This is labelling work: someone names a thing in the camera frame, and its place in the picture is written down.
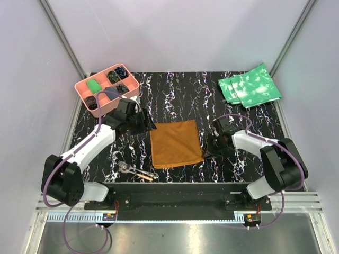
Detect pink compartment tray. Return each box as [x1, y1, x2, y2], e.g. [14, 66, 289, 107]
[74, 63, 140, 118]

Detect green rolled napkin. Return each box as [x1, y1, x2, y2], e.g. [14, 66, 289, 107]
[87, 79, 102, 94]

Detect dark patterned roll front left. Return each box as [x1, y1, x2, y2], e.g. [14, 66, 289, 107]
[85, 96, 98, 111]

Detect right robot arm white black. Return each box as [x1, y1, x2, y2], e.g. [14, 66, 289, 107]
[203, 115, 308, 210]

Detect aluminium frame rail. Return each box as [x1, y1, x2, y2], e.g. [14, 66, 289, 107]
[35, 192, 323, 224]

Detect dark patterned roll back right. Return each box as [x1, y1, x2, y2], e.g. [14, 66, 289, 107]
[114, 66, 129, 79]

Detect wooden handled spoon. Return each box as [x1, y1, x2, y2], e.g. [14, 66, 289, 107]
[136, 173, 153, 182]

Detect grey blue rolled napkin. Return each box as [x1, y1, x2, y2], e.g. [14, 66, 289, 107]
[104, 86, 120, 101]

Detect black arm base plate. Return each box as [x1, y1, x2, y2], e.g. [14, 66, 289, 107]
[84, 183, 272, 211]

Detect dark patterned roll front right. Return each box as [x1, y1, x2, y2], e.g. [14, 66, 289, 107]
[115, 84, 130, 95]

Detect dark patterned roll back middle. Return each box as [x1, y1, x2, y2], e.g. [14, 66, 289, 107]
[107, 70, 121, 84]

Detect dark patterned roll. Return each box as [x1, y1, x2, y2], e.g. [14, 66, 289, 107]
[85, 96, 98, 111]
[114, 66, 129, 79]
[115, 84, 130, 95]
[107, 70, 121, 84]

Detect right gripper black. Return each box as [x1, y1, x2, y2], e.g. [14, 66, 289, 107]
[201, 133, 227, 159]

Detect orange cloth napkin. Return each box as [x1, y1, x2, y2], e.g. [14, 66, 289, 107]
[150, 120, 203, 169]

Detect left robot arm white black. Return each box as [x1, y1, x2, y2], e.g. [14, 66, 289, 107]
[41, 96, 156, 210]

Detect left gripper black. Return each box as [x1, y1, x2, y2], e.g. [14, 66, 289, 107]
[127, 107, 156, 135]

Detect silver fork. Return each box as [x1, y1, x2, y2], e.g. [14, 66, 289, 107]
[117, 161, 159, 179]

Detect green white patterned napkins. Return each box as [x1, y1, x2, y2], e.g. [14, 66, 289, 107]
[218, 63, 282, 109]

